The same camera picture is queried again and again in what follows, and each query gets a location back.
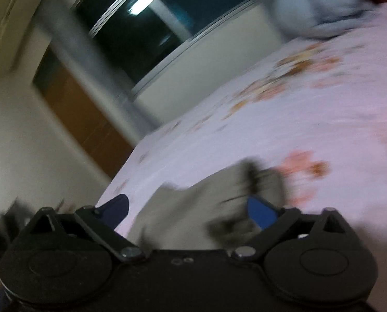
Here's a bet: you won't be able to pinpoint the pink floral bed sheet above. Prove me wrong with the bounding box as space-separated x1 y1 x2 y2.
100 3 387 311

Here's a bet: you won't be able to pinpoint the grey pants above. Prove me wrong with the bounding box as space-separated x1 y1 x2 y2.
128 160 286 252

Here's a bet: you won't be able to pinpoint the aluminium sliding window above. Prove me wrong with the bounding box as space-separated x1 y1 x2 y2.
74 0 253 94

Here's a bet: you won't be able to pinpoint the brown wooden door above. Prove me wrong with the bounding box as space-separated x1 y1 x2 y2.
33 49 134 178

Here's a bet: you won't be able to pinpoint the left grey curtain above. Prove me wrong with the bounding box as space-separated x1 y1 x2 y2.
34 0 160 143

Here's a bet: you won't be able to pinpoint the blue folded duvet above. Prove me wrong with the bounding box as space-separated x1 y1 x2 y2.
274 0 374 39

